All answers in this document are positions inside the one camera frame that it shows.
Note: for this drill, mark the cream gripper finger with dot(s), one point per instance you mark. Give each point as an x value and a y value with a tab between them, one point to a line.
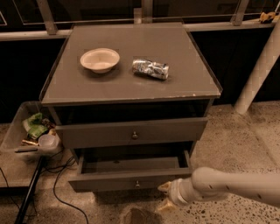
165	187
165	206

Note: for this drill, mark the grey drawer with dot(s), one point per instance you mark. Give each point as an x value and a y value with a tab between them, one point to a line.
98	174
92	135

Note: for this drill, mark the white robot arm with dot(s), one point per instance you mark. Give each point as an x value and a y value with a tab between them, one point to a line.
206	184

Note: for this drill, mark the grey top drawer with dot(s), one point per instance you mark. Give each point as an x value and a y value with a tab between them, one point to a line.
92	135

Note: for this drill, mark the grey drawer cabinet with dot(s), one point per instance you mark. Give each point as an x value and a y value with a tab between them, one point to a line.
76	95

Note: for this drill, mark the crumpled silver chip bag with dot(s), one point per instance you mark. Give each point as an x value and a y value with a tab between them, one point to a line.
150	68

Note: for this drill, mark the small clear plastic cup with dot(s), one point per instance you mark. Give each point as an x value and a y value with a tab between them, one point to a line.
47	140

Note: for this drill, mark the white paper bowl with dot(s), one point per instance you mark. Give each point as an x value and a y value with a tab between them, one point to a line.
100	60

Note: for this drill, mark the clear plastic storage bin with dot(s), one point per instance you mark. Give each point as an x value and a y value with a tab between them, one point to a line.
16	133

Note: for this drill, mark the black metal pole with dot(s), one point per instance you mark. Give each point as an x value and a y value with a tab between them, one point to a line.
30	191

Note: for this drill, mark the green snack bag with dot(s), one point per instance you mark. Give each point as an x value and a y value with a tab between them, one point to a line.
34	126

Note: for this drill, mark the white slanted pillar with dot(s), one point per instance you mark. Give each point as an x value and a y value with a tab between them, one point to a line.
260	72

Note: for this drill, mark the yellow object on ledge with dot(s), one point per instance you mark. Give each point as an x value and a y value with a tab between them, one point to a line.
266	18

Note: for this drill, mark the metal window railing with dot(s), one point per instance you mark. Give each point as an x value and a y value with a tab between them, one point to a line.
55	19

